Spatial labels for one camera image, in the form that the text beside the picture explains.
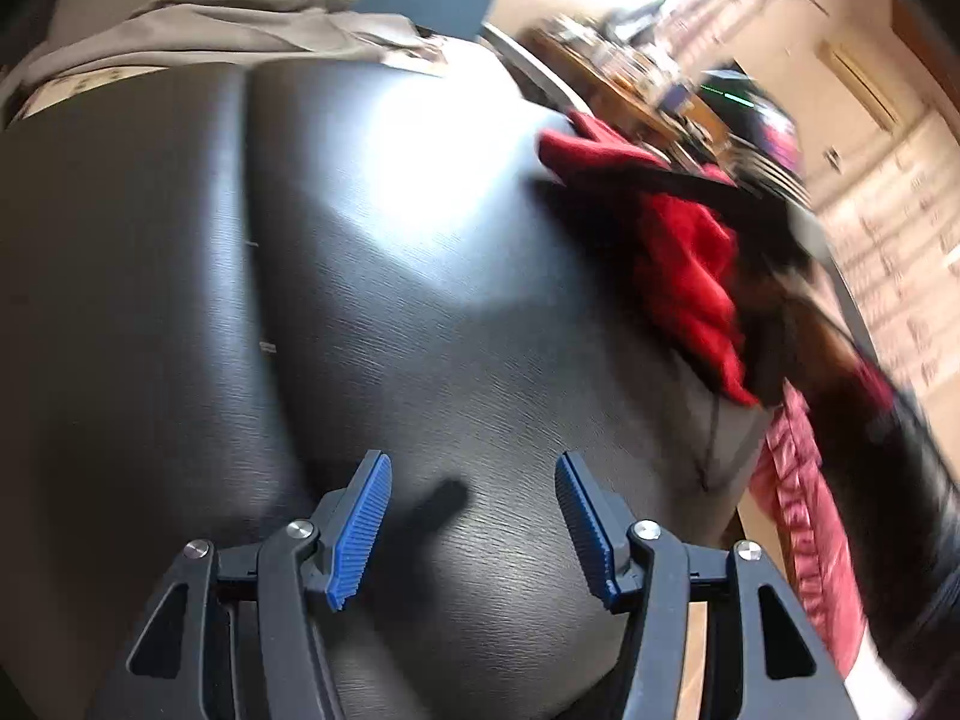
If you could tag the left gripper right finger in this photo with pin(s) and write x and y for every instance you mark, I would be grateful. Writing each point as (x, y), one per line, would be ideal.
(763, 658)

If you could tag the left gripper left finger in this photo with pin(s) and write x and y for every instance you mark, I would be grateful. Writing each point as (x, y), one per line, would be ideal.
(182, 660)

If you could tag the red knit sweater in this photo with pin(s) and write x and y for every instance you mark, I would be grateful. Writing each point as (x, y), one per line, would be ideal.
(686, 254)

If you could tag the right hand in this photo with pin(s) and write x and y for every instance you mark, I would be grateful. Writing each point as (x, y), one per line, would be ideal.
(794, 336)

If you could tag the pink ruffled bedding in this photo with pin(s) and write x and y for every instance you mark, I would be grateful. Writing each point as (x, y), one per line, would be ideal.
(791, 491)

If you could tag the cluttered wooden desk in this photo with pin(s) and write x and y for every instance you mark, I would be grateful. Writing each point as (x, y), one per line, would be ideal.
(643, 97)

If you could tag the grey garment on chair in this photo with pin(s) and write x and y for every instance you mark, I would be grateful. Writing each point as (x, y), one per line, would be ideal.
(172, 33)

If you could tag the white printed cushion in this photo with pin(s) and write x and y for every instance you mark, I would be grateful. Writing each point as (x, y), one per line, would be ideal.
(66, 87)

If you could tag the wall air conditioner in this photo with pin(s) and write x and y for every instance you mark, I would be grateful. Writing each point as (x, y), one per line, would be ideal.
(860, 84)

